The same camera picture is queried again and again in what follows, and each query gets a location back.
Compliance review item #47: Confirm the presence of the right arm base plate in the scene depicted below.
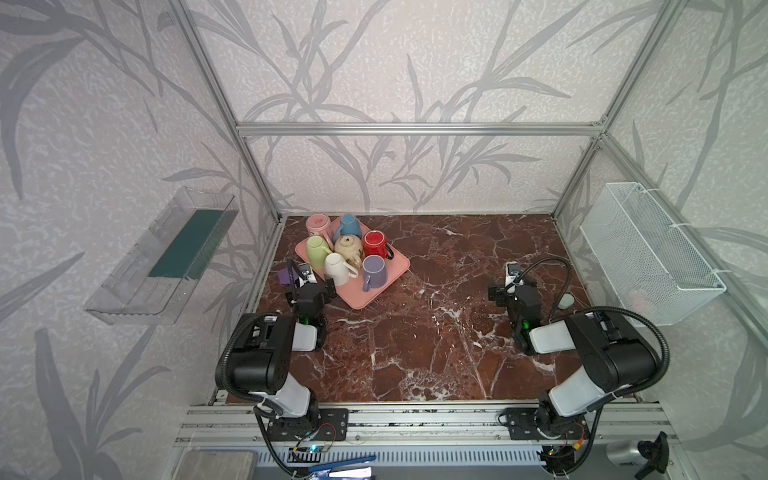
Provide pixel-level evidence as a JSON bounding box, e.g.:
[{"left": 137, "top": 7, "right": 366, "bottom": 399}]
[{"left": 496, "top": 407, "right": 589, "bottom": 443}]

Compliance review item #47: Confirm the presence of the beige teapot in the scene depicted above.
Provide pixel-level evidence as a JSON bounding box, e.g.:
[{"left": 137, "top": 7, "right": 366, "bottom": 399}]
[{"left": 334, "top": 235, "right": 364, "bottom": 269}]

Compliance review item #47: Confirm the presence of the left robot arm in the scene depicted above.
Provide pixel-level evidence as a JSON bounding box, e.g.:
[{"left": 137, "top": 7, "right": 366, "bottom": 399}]
[{"left": 215, "top": 259, "right": 337, "bottom": 430}]

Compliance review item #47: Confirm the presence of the red mug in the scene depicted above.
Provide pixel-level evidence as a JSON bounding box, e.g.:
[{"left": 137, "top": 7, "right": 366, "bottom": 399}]
[{"left": 363, "top": 230, "right": 394, "bottom": 260}]

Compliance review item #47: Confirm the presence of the pale green soap bar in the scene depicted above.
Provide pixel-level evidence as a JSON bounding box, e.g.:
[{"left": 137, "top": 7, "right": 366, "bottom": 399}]
[{"left": 557, "top": 293, "right": 575, "bottom": 310}]

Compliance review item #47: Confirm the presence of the white wire basket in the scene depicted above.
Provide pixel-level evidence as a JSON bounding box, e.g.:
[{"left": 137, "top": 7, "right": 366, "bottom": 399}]
[{"left": 581, "top": 182, "right": 727, "bottom": 326}]

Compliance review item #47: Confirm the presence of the purple spatula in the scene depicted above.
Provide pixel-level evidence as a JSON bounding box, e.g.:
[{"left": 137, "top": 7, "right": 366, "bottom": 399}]
[{"left": 278, "top": 268, "right": 297, "bottom": 286}]

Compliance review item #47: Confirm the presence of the lavender mug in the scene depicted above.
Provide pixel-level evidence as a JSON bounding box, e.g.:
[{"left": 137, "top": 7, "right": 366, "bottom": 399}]
[{"left": 362, "top": 255, "right": 388, "bottom": 292}]

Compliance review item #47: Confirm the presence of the blue handled tool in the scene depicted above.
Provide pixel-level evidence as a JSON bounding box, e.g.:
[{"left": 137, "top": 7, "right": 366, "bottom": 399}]
[{"left": 308, "top": 455, "right": 377, "bottom": 480}]

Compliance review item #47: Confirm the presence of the silver black clamp device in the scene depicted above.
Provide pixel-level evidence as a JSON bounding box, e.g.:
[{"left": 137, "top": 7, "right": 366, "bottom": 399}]
[{"left": 606, "top": 431, "right": 670, "bottom": 480}]

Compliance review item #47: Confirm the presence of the pink mug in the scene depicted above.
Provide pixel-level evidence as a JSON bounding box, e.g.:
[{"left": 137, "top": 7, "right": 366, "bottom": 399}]
[{"left": 305, "top": 214, "right": 333, "bottom": 245}]

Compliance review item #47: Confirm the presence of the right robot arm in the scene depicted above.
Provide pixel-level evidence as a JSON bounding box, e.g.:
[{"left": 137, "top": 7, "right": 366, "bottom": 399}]
[{"left": 488, "top": 256, "right": 671, "bottom": 439}]

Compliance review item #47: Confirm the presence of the clear plastic wall shelf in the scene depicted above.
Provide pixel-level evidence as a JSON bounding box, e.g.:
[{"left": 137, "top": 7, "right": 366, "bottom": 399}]
[{"left": 84, "top": 187, "right": 239, "bottom": 326}]

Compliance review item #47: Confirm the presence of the light green mug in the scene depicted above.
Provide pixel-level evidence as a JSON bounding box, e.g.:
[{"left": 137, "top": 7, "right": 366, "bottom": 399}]
[{"left": 306, "top": 235, "right": 332, "bottom": 271}]

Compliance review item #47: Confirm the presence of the white mug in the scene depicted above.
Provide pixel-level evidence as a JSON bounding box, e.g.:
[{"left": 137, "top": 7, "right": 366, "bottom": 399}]
[{"left": 324, "top": 253, "right": 359, "bottom": 287}]

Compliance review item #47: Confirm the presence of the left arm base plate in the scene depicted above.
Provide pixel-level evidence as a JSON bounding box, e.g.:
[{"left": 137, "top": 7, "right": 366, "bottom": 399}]
[{"left": 267, "top": 408, "right": 350, "bottom": 442}]

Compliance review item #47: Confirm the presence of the blue mug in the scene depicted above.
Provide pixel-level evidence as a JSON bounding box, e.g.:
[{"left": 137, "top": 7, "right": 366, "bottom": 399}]
[{"left": 333, "top": 214, "right": 363, "bottom": 242}]

